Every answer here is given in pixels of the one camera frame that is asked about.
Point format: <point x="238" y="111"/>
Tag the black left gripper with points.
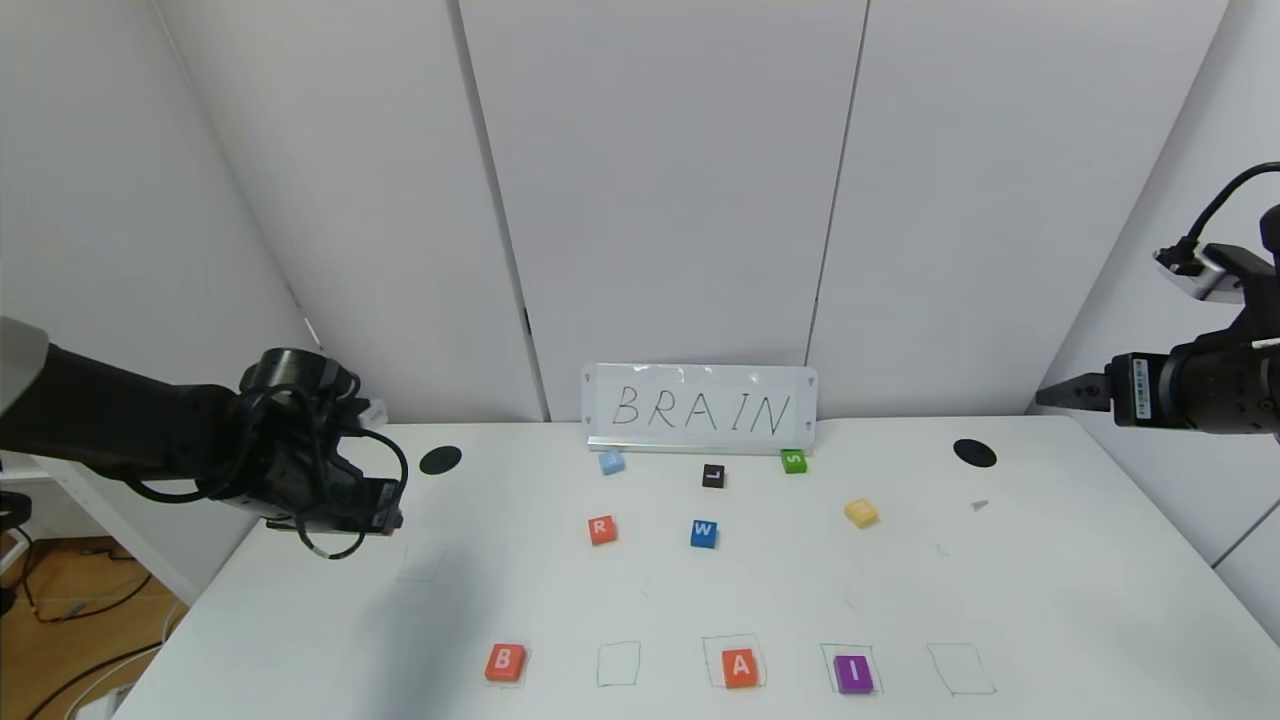
<point x="378" y="505"/>

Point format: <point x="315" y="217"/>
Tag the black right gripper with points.
<point x="1137" y="391"/>

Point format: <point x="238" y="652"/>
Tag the orange block letter R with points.
<point x="602" y="530"/>

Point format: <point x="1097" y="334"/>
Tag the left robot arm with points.
<point x="100" y="410"/>

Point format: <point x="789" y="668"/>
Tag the black round table grommet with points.
<point x="440" y="460"/>
<point x="974" y="453"/>

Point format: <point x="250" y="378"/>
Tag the orange block letter B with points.
<point x="505" y="662"/>

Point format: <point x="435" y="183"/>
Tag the light blue block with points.
<point x="612" y="462"/>

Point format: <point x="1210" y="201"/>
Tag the yellow block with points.
<point x="860" y="513"/>

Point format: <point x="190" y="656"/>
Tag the green block letter S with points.
<point x="793" y="462"/>

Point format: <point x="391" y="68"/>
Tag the blue block letter W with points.
<point x="703" y="534"/>

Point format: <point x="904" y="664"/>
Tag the black block letter L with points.
<point x="712" y="476"/>

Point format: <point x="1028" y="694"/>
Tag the white sign reading BRAIN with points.
<point x="700" y="410"/>

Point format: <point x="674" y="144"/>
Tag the white power strip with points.
<point x="105" y="708"/>

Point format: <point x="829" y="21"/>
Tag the purple block letter I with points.
<point x="853" y="673"/>

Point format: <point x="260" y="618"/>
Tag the orange block letter A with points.
<point x="739" y="667"/>

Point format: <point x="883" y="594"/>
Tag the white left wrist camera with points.
<point x="372" y="415"/>

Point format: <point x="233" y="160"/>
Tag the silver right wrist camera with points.
<point x="1205" y="278"/>

